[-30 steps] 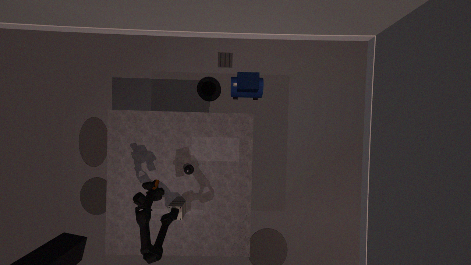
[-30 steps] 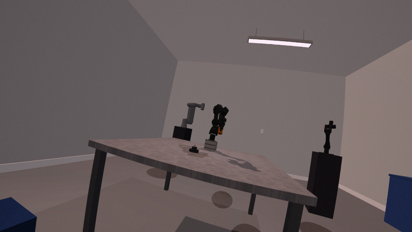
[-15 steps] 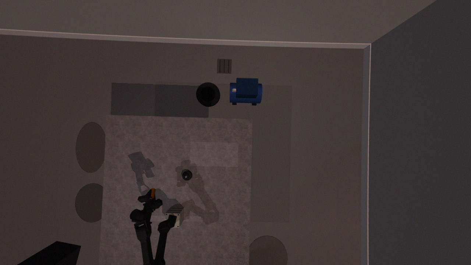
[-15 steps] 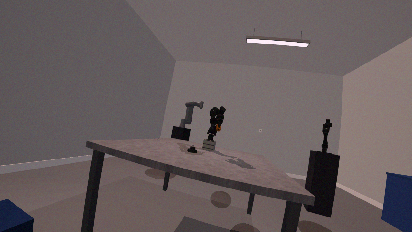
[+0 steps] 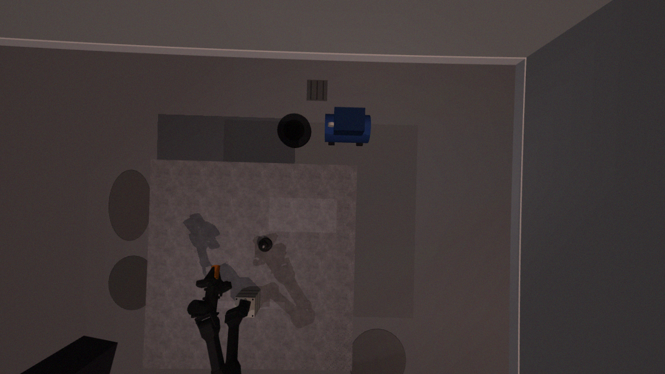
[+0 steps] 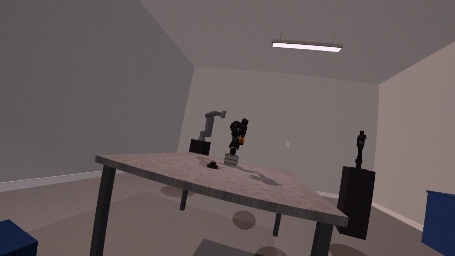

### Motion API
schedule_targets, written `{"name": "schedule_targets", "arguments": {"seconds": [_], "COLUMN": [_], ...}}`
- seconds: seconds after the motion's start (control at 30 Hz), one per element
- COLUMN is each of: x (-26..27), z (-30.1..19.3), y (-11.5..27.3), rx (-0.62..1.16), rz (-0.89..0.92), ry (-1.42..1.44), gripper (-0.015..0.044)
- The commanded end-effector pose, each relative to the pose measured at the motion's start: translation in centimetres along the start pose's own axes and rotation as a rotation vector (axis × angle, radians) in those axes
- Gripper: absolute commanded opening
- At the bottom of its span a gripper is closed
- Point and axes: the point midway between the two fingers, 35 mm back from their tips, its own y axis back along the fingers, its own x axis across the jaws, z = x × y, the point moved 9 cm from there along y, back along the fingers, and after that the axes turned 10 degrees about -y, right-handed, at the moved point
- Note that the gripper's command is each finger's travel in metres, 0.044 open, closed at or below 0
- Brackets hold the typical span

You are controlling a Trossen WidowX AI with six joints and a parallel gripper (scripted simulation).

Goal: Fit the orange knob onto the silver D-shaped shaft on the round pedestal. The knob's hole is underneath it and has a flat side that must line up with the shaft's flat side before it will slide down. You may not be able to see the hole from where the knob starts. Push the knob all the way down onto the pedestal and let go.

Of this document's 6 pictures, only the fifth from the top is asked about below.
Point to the orange knob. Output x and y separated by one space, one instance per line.
217 271

